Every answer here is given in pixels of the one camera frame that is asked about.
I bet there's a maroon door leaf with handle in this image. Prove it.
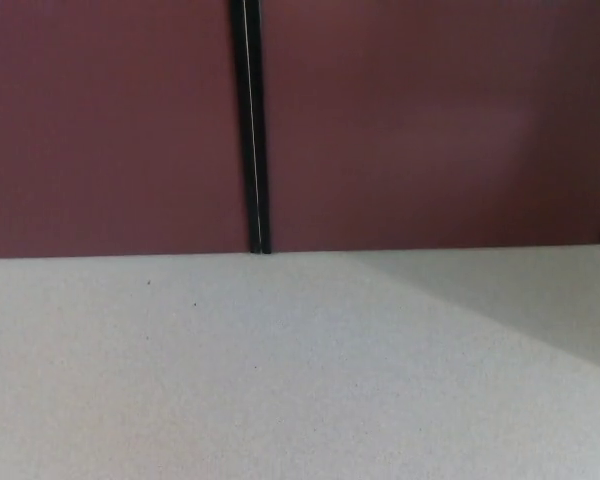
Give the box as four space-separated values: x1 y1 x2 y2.
259 0 600 254

